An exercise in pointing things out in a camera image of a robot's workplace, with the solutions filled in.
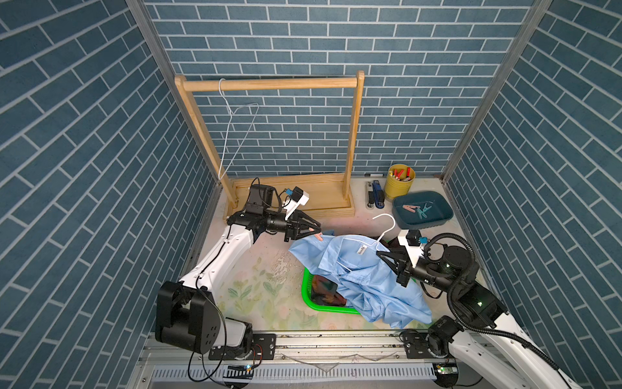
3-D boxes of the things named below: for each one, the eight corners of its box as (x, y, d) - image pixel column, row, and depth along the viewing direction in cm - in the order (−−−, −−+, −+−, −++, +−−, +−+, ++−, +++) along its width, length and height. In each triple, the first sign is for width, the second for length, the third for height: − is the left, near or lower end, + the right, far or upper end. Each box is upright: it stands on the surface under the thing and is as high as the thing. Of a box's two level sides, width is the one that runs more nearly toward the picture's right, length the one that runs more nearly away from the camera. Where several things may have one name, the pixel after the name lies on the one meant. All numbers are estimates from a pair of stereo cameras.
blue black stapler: (372, 207, 112) (374, 200, 108) (372, 186, 121) (374, 178, 117) (382, 208, 111) (384, 201, 107) (382, 187, 120) (384, 179, 116)
